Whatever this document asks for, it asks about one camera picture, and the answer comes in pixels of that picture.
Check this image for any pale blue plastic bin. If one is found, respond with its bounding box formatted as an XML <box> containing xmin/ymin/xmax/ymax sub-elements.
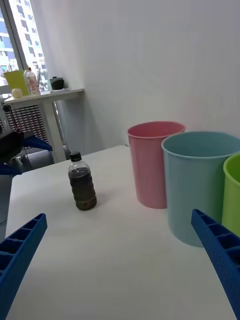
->
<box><xmin>161</xmin><ymin>131</ymin><xmax>240</xmax><ymax>248</ymax></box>

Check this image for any dark small container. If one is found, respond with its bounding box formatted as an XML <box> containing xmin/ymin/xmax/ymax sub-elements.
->
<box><xmin>49</xmin><ymin>76</ymin><xmax>66</xmax><ymax>91</ymax></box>

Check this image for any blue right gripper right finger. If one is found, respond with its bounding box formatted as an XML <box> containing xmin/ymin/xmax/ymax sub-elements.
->
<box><xmin>190</xmin><ymin>209</ymin><xmax>240</xmax><ymax>320</ymax></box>

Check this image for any green plastic bin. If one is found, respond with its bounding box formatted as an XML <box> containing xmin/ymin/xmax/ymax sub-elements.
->
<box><xmin>221</xmin><ymin>152</ymin><xmax>240</xmax><ymax>238</ymax></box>

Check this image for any clear bottle with pale label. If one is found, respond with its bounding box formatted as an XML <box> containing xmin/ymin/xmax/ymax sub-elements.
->
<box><xmin>23</xmin><ymin>67</ymin><xmax>41</xmax><ymax>96</ymax></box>

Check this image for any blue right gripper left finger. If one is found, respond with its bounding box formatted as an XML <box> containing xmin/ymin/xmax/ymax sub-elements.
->
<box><xmin>0</xmin><ymin>212</ymin><xmax>48</xmax><ymax>320</ymax></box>

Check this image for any pink plastic bin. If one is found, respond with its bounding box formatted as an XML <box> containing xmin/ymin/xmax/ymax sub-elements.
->
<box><xmin>127</xmin><ymin>121</ymin><xmax>186</xmax><ymax>210</ymax></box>

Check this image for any small-drawer cabinet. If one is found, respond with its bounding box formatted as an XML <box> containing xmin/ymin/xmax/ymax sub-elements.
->
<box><xmin>0</xmin><ymin>104</ymin><xmax>50</xmax><ymax>151</ymax></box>

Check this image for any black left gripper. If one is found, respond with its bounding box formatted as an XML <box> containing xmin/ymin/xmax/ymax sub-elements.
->
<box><xmin>0</xmin><ymin>131</ymin><xmax>54</xmax><ymax>176</ymax></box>

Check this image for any plastic bottle with dark drink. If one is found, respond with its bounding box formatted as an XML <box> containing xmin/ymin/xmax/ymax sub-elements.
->
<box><xmin>67</xmin><ymin>151</ymin><xmax>98</xmax><ymax>211</ymax></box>

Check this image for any white side table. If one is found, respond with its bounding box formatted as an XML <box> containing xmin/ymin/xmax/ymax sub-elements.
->
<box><xmin>3</xmin><ymin>88</ymin><xmax>85</xmax><ymax>164</ymax></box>

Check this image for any yellow-green plastic bin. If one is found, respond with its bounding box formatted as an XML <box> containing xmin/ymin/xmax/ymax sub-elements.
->
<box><xmin>3</xmin><ymin>69</ymin><xmax>30</xmax><ymax>97</ymax></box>

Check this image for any white ball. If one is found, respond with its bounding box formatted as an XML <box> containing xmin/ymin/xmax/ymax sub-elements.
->
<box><xmin>11</xmin><ymin>87</ymin><xmax>24</xmax><ymax>99</ymax></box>

